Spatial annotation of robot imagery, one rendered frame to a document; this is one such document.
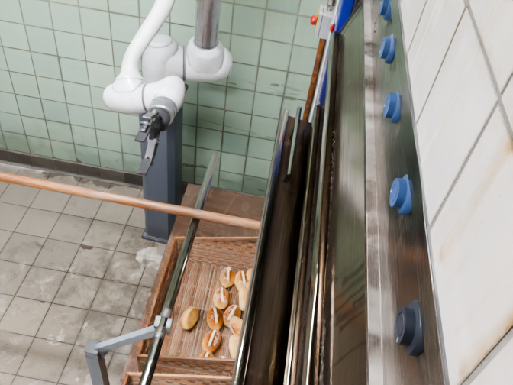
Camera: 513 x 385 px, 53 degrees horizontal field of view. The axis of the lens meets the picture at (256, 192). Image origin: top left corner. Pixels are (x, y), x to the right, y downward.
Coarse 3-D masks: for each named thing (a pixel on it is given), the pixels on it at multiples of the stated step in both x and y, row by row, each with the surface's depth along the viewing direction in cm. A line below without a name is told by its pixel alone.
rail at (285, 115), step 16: (288, 112) 169; (272, 176) 146; (272, 192) 142; (272, 208) 138; (256, 256) 127; (256, 272) 123; (256, 288) 120; (256, 304) 117; (240, 352) 108; (240, 368) 105; (240, 384) 103
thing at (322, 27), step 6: (324, 6) 210; (318, 12) 207; (324, 12) 206; (330, 12) 206; (318, 18) 205; (324, 18) 205; (330, 18) 204; (318, 24) 207; (324, 24) 206; (330, 24) 206; (318, 30) 208; (324, 30) 208; (318, 36) 210; (324, 36) 210
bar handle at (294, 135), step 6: (300, 108) 166; (300, 114) 164; (294, 126) 160; (294, 132) 157; (294, 138) 155; (294, 144) 153; (294, 150) 151; (294, 156) 149; (294, 162) 148; (288, 168) 146; (288, 174) 144; (282, 180) 149; (288, 180) 148
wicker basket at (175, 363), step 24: (216, 240) 214; (240, 240) 212; (168, 264) 207; (192, 264) 226; (216, 264) 226; (240, 264) 224; (168, 288) 215; (192, 288) 217; (216, 288) 219; (168, 336) 200; (144, 360) 180; (168, 360) 177; (192, 360) 175; (216, 360) 173
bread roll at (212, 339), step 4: (208, 332) 198; (212, 332) 198; (216, 332) 198; (220, 332) 201; (208, 336) 196; (212, 336) 196; (216, 336) 197; (220, 336) 199; (204, 340) 197; (208, 340) 195; (212, 340) 195; (216, 340) 196; (220, 340) 198; (204, 344) 196; (208, 344) 195; (212, 344) 195; (216, 344) 196; (204, 348) 196; (208, 348) 195; (212, 348) 195; (216, 348) 196
